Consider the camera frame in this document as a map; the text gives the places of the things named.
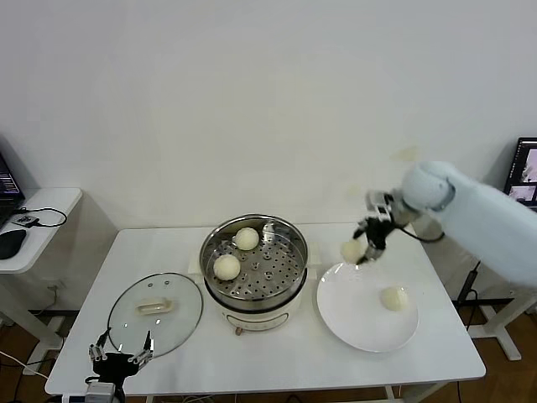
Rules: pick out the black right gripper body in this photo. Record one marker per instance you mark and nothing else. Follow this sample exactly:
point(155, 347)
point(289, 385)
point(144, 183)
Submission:
point(379, 234)

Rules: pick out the white side table with mouse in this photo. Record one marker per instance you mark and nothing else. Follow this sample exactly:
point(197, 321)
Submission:
point(54, 210)

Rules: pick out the round white plate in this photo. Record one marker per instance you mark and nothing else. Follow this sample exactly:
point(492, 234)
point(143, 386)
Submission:
point(356, 315)

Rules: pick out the stainless steel steamer basket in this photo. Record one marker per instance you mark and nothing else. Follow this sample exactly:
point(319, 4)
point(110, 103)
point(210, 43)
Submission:
point(272, 268)

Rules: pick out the white electric cooking pot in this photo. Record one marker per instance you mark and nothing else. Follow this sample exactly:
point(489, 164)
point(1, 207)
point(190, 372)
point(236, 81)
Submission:
point(260, 319)

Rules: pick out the white steamed baozi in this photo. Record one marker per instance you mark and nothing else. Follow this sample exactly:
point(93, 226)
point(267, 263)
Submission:
point(394, 299)
point(227, 267)
point(246, 239)
point(351, 251)

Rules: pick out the black computer mouse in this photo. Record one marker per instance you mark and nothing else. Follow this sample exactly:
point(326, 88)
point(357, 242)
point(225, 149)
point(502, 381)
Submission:
point(11, 243)

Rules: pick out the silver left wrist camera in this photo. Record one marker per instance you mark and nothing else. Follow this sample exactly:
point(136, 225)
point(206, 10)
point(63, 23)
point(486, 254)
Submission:
point(100, 392)

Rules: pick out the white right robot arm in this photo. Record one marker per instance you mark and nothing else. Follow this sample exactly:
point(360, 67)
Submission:
point(482, 218)

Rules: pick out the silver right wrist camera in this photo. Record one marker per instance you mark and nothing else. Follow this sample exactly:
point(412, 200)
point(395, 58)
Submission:
point(379, 207)

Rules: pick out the grey laptop with image windows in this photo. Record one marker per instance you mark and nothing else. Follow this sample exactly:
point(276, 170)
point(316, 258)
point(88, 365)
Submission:
point(524, 168)

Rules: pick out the round glass pot lid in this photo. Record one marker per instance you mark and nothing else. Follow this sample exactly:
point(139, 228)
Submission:
point(176, 319)

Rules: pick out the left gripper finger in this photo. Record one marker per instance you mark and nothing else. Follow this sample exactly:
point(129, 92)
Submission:
point(142, 357)
point(96, 352)

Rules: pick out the white side table with sticker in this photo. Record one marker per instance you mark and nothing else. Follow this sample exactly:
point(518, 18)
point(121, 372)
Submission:
point(503, 331)

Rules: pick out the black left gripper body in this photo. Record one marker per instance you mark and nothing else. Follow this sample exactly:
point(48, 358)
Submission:
point(115, 365)

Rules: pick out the black laptop with blue screen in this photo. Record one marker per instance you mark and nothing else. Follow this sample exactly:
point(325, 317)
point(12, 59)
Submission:
point(7, 180)

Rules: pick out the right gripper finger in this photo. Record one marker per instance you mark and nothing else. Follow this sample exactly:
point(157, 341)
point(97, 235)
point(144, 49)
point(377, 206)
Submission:
point(361, 233)
point(374, 254)

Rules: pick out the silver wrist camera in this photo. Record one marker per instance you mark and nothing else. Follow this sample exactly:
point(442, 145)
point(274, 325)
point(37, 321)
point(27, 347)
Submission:
point(100, 392)
point(379, 207)

